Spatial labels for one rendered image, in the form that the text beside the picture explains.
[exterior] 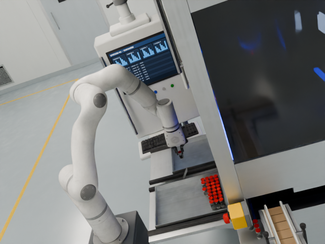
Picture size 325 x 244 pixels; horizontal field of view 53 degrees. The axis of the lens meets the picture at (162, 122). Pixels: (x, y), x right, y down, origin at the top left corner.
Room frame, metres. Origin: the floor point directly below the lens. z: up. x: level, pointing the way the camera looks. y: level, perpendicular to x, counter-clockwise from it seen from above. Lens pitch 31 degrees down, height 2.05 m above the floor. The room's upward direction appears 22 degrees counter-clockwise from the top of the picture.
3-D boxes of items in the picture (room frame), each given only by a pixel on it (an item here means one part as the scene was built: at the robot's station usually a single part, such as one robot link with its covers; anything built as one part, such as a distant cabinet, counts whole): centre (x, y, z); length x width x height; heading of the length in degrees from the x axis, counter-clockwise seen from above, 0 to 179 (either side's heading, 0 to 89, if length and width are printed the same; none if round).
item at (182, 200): (1.17, 0.02, 0.90); 0.34 x 0.26 x 0.04; 79
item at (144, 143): (1.86, 0.00, 0.82); 0.40 x 0.14 x 0.02; 87
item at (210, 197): (1.14, -0.09, 0.90); 0.18 x 0.02 x 0.05; 169
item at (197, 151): (1.48, -0.14, 0.90); 0.34 x 0.26 x 0.04; 79
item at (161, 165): (1.33, -0.04, 0.87); 0.70 x 0.48 x 0.02; 169
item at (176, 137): (1.44, -0.03, 1.09); 0.10 x 0.07 x 0.11; 79
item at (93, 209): (1.21, 0.46, 1.16); 0.19 x 0.12 x 0.24; 28
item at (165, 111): (1.45, -0.04, 1.24); 0.09 x 0.08 x 0.13; 25
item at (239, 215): (0.88, -0.14, 0.99); 0.08 x 0.07 x 0.07; 79
